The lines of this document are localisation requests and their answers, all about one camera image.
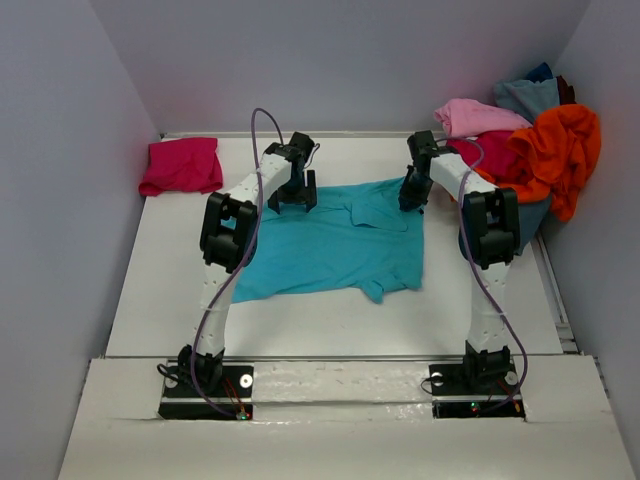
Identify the turquoise t-shirt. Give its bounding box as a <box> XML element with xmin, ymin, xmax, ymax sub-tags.
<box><xmin>233</xmin><ymin>178</ymin><xmax>424</xmax><ymax>304</ymax></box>

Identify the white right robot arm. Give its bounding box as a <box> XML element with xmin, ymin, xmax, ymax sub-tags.
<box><xmin>399</xmin><ymin>130</ymin><xmax>521</xmax><ymax>396</ymax></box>

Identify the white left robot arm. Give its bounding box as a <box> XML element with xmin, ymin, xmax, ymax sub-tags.
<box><xmin>177</xmin><ymin>132</ymin><xmax>317</xmax><ymax>397</ymax></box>

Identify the pink t-shirt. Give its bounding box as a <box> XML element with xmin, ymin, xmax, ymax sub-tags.
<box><xmin>433</xmin><ymin>98</ymin><xmax>532</xmax><ymax>137</ymax></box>

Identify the magenta t-shirt in pile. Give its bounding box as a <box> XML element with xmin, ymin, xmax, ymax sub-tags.
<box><xmin>447</xmin><ymin>131</ymin><xmax>517</xmax><ymax>177</ymax></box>

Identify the folded magenta t-shirt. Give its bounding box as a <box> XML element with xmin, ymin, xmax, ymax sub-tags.
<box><xmin>138</xmin><ymin>137</ymin><xmax>224</xmax><ymax>197</ymax></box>

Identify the slate blue t-shirt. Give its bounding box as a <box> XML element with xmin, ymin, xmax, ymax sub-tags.
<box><xmin>516</xmin><ymin>196</ymin><xmax>552</xmax><ymax>256</ymax></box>

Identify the orange t-shirt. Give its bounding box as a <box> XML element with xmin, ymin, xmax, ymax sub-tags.
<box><xmin>474</xmin><ymin>104</ymin><xmax>601</xmax><ymax>222</ymax></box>

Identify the grey-blue t-shirt at back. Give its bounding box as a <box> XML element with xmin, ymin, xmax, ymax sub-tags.
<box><xmin>493</xmin><ymin>78</ymin><xmax>560</xmax><ymax>124</ymax></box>

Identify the dark blue t-shirt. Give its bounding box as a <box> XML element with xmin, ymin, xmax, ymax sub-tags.
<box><xmin>524</xmin><ymin>62</ymin><xmax>554</xmax><ymax>83</ymax></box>

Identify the maroon t-shirt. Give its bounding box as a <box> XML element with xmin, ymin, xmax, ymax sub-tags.
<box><xmin>556</xmin><ymin>76</ymin><xmax>577</xmax><ymax>105</ymax></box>

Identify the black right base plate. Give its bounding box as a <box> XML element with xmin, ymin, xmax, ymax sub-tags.
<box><xmin>421</xmin><ymin>363</ymin><xmax>526</xmax><ymax>420</ymax></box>

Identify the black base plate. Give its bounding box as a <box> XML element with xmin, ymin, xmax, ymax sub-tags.
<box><xmin>156</xmin><ymin>361</ymin><xmax>255</xmax><ymax>421</ymax></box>
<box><xmin>421</xmin><ymin>363</ymin><xmax>526</xmax><ymax>420</ymax></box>

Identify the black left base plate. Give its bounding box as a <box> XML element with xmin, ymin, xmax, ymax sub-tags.
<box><xmin>156</xmin><ymin>361</ymin><xmax>255</xmax><ymax>421</ymax></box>

